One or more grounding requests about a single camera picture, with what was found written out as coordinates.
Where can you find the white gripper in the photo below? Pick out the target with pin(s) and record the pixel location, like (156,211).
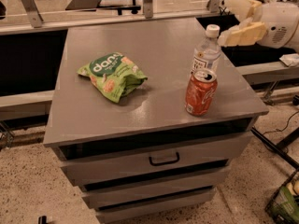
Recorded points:
(276,22)

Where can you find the clear plastic water bottle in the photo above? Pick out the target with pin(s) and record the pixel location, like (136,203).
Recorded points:
(207,53)

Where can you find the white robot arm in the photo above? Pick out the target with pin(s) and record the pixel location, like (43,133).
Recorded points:
(269,23)

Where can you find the red coke can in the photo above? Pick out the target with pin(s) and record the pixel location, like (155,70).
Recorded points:
(200,91)

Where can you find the green chip bag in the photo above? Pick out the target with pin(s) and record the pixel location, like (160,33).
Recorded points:
(114,75)

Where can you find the grey drawer cabinet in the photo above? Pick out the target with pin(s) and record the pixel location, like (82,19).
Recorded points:
(104,147)

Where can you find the black drawer handle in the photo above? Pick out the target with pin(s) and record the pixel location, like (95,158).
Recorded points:
(161,161)

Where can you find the black wire basket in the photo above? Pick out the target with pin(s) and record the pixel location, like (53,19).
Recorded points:
(283,206)

